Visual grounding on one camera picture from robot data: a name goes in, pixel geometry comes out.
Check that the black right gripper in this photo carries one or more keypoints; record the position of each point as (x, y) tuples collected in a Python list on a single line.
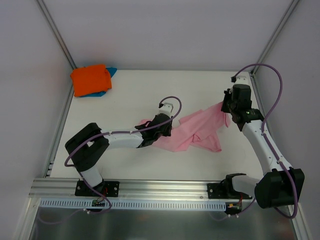
[(226, 105)]

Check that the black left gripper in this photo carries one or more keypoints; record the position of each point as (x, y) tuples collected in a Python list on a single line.
[(166, 125)]

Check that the pink t-shirt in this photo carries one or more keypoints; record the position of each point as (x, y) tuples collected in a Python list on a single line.
[(198, 129)]

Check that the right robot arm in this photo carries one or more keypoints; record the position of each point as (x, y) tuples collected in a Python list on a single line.
[(281, 184)]

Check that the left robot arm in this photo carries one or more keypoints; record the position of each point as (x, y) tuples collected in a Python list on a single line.
[(88, 145)]

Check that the folded blue t-shirt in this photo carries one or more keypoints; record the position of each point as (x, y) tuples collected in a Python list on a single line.
[(112, 71)]

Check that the folded orange t-shirt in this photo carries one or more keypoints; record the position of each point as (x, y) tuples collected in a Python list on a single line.
[(90, 80)]

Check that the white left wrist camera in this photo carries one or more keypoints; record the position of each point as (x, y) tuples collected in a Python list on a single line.
[(166, 109)]

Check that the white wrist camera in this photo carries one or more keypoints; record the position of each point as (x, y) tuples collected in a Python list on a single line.
[(240, 79), (166, 109)]

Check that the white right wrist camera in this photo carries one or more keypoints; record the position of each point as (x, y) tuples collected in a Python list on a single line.
[(240, 79)]

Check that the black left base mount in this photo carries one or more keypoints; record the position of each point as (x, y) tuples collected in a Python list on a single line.
[(110, 188)]

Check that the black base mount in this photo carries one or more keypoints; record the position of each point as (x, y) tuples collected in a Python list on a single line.
[(110, 188), (221, 191)]

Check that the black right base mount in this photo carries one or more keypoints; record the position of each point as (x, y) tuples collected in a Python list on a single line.
[(221, 191)]

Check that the white slotted cable duct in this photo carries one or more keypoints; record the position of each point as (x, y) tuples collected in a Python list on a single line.
[(134, 204)]

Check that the right aluminium frame post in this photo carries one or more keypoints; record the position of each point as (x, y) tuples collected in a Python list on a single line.
[(278, 30)]

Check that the aluminium frame post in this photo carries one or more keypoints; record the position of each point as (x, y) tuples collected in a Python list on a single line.
[(278, 30), (55, 31)]

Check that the aluminium mounting rail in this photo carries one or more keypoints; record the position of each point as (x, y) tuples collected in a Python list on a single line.
[(131, 189)]

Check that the left aluminium frame post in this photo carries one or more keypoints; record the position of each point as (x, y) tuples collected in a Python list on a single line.
[(55, 31)]

